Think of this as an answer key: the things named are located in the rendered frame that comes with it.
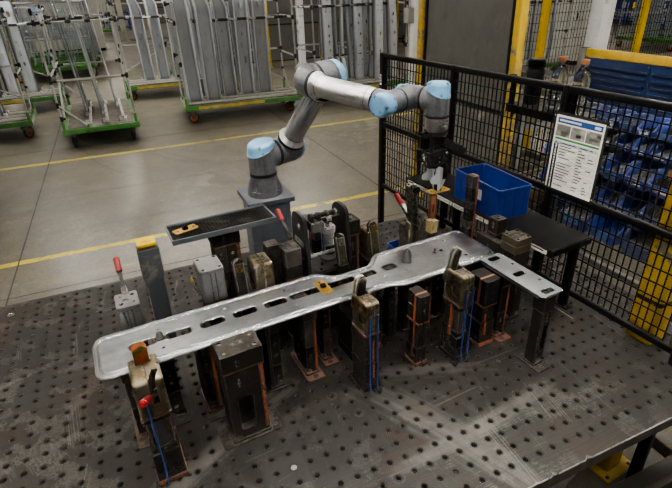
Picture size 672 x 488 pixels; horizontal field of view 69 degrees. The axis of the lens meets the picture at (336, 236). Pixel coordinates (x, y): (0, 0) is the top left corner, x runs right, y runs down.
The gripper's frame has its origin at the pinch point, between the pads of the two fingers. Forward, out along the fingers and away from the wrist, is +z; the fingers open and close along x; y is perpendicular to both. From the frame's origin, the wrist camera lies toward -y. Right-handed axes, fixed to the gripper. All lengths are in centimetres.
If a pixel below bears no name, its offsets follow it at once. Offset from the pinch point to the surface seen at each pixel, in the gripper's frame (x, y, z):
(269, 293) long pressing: -6, 63, 26
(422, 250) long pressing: -3.5, 2.7, 26.7
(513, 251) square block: 16.0, -23.7, 25.8
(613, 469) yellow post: 54, -60, 126
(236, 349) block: 19, 82, 23
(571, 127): 7, -55, -13
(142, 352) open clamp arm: 15, 105, 16
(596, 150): 19, -55, -7
